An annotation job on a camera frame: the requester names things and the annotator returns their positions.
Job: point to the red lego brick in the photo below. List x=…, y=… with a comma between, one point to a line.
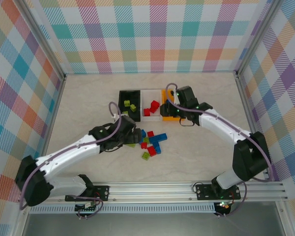
x=153, y=109
x=143, y=145
x=146, y=111
x=156, y=103
x=151, y=150
x=150, y=134

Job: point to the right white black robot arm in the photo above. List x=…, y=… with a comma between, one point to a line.
x=221, y=125

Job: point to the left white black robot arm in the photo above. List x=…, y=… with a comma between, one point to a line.
x=71, y=152

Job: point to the orange plastic container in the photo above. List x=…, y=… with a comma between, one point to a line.
x=170, y=119

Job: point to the white plastic container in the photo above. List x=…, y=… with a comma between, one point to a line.
x=150, y=96

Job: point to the long blue lego brick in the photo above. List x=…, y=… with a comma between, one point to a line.
x=160, y=137

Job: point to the black plastic container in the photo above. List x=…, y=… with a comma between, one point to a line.
x=127, y=94

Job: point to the small green circuit board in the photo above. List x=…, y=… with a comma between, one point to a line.
x=87, y=206

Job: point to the grey metal sheet panel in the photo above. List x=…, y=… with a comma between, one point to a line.
x=150, y=225

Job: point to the small black circuit board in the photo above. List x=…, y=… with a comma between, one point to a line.
x=223, y=206

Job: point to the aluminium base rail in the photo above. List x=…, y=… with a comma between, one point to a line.
x=152, y=191

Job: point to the aluminium frame side beam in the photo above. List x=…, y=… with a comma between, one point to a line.
x=249, y=110

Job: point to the aluminium frame post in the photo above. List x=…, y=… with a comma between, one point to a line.
x=43, y=37
x=258, y=37

